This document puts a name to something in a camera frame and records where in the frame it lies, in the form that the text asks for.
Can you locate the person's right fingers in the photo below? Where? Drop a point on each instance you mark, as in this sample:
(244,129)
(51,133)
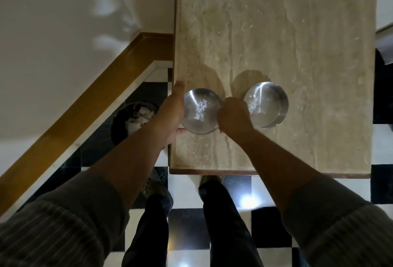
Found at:
(235,101)

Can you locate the person's right hand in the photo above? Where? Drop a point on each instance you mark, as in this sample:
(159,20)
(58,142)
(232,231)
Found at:
(235,119)

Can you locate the person's left forearm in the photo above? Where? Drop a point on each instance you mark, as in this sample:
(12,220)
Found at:
(132,159)

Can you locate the dark trousers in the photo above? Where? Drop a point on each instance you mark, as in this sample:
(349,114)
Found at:
(224,227)

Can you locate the person's right forearm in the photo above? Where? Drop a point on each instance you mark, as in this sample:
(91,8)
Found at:
(273,165)

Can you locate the grey slipper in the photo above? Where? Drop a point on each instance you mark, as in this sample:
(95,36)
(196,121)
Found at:
(211,179)
(155,185)

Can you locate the grey striped sweater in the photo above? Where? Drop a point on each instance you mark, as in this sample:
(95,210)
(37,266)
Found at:
(61,227)

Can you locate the white grains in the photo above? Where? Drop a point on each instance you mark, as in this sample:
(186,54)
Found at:
(200,109)
(253,104)

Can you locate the person's left thumb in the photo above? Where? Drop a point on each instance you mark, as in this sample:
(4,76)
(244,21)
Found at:
(181,131)

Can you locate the brown wooden skirting board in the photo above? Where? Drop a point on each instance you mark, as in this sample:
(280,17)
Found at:
(92,94)

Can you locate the steel bowl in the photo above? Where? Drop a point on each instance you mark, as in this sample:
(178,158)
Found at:
(270,107)
(199,122)

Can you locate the person's left hand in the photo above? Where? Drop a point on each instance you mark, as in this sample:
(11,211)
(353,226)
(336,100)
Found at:
(170,111)

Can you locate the black bin with rubbish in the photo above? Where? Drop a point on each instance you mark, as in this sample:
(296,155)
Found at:
(126,122)

